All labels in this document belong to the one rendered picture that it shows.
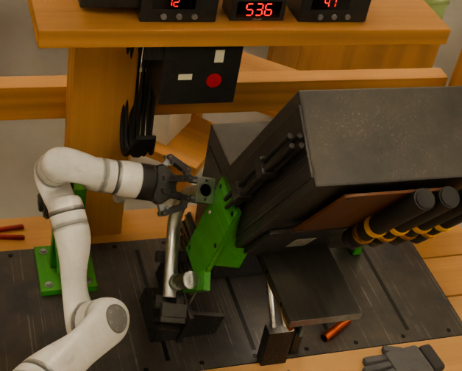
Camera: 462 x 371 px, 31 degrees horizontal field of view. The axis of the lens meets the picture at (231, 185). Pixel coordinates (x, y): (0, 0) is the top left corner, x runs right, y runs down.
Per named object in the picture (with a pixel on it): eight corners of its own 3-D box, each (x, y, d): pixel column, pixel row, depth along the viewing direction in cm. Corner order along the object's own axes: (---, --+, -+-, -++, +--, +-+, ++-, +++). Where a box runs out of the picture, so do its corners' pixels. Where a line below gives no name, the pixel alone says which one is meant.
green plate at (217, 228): (232, 289, 182) (272, 217, 172) (197, 285, 179) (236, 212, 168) (217, 252, 191) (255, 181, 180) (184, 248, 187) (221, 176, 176)
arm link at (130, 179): (125, 162, 180) (98, 157, 177) (146, 157, 170) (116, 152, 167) (121, 204, 179) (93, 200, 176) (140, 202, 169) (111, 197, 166)
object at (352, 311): (359, 322, 174) (363, 313, 172) (287, 331, 169) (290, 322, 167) (296, 200, 202) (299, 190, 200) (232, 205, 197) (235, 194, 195)
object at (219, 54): (234, 104, 184) (245, 44, 175) (158, 106, 179) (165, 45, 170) (218, 73, 193) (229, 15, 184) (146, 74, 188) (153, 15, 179)
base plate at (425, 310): (467, 338, 206) (470, 333, 204) (2, 402, 171) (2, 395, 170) (395, 224, 236) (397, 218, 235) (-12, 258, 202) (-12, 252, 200)
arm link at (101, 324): (142, 325, 162) (65, 406, 142) (108, 334, 168) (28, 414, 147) (119, 285, 161) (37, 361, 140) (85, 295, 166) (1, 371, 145)
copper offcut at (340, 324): (326, 344, 195) (328, 338, 193) (319, 338, 196) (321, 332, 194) (349, 325, 200) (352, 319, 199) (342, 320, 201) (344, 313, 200)
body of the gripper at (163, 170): (137, 199, 168) (179, 205, 173) (142, 157, 169) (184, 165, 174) (123, 201, 175) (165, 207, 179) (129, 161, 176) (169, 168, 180)
